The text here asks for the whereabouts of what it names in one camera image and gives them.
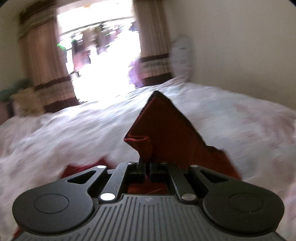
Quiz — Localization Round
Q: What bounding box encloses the dark red zip-neck sweater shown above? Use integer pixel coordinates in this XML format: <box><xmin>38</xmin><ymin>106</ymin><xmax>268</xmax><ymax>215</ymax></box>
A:
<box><xmin>60</xmin><ymin>90</ymin><xmax>242</xmax><ymax>194</ymax></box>

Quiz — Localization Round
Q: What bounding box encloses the white floral bed quilt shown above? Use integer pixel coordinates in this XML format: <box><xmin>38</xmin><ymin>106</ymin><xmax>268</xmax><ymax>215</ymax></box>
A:
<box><xmin>1</xmin><ymin>78</ymin><xmax>295</xmax><ymax>240</ymax></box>

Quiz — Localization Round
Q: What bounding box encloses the beige folded blanket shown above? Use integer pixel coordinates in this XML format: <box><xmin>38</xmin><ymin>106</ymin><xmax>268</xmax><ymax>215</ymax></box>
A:
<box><xmin>11</xmin><ymin>87</ymin><xmax>45</xmax><ymax>117</ymax></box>

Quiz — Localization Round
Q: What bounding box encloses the teal plush toy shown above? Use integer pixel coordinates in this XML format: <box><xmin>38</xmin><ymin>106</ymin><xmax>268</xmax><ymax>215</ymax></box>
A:
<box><xmin>0</xmin><ymin>79</ymin><xmax>32</xmax><ymax>101</ymax></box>

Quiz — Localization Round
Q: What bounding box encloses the left brown patterned curtain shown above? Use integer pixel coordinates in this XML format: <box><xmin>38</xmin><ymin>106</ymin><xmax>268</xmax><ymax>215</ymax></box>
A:
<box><xmin>18</xmin><ymin>1</ymin><xmax>79</xmax><ymax>113</ymax></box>

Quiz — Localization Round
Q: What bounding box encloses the brown patterned curtain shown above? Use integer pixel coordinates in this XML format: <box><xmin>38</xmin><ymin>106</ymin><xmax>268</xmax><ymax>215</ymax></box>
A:
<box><xmin>133</xmin><ymin>1</ymin><xmax>171</xmax><ymax>86</ymax></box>
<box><xmin>18</xmin><ymin>1</ymin><xmax>79</xmax><ymax>113</ymax></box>

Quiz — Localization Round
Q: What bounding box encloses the white patterned pillow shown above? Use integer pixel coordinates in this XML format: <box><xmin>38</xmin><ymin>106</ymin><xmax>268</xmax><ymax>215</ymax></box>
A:
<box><xmin>170</xmin><ymin>36</ymin><xmax>193</xmax><ymax>81</ymax></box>

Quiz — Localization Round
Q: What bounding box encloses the right brown patterned curtain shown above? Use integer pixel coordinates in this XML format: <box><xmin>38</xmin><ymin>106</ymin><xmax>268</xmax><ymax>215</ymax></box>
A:
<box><xmin>133</xmin><ymin>1</ymin><xmax>171</xmax><ymax>86</ymax></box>

